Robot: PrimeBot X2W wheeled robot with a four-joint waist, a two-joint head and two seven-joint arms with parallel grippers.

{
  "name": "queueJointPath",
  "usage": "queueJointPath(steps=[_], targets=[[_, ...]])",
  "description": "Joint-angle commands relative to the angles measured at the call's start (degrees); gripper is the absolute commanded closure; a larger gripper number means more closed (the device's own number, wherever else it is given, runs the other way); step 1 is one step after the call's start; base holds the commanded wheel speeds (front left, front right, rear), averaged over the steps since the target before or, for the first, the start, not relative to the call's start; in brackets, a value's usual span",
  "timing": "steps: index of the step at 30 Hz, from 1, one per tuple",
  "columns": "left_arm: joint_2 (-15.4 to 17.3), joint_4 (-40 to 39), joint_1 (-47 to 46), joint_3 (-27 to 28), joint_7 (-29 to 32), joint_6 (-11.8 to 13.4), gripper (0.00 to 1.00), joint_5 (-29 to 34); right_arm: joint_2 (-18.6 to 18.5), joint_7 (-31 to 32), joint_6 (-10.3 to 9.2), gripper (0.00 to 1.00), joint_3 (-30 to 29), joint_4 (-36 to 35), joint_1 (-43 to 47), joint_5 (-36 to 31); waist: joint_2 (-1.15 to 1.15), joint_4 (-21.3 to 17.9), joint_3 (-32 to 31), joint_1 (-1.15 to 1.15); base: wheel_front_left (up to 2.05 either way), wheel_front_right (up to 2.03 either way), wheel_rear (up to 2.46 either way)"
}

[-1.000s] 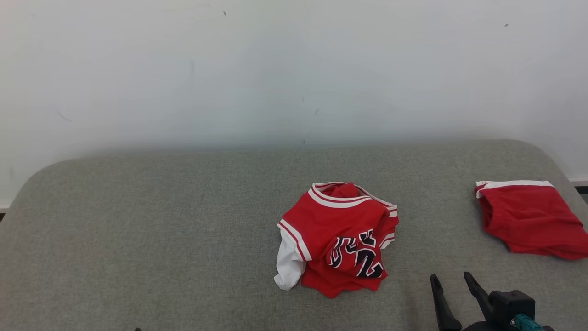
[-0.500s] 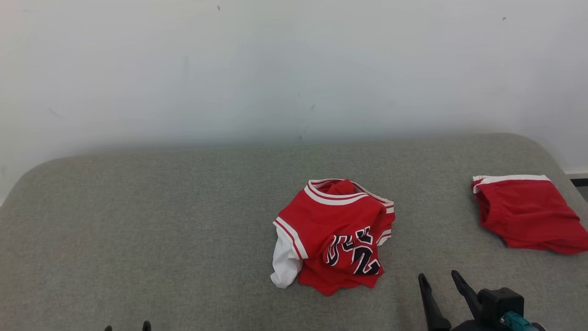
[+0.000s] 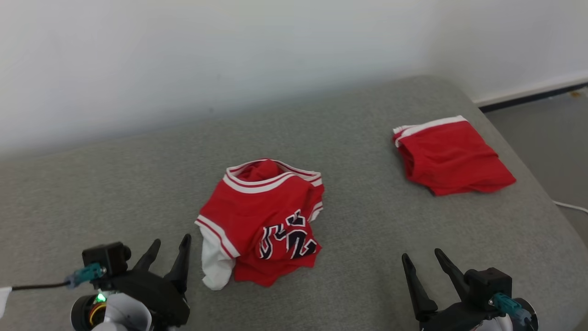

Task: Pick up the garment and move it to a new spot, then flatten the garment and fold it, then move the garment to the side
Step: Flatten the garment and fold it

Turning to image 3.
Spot red basketball jersey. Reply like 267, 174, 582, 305
195, 159, 325, 291

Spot red shorts with white trim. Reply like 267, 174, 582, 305
392, 115, 516, 197

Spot thin black cable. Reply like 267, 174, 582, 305
11, 281, 69, 291

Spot white paper cable tag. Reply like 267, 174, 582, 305
0, 286, 13, 318

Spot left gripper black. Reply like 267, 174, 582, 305
99, 234, 192, 329

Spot white floor cable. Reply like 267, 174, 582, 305
553, 200, 588, 214

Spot teal cable connector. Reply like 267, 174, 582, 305
489, 293, 531, 322
64, 262, 104, 289

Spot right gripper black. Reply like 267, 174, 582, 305
401, 248, 503, 331

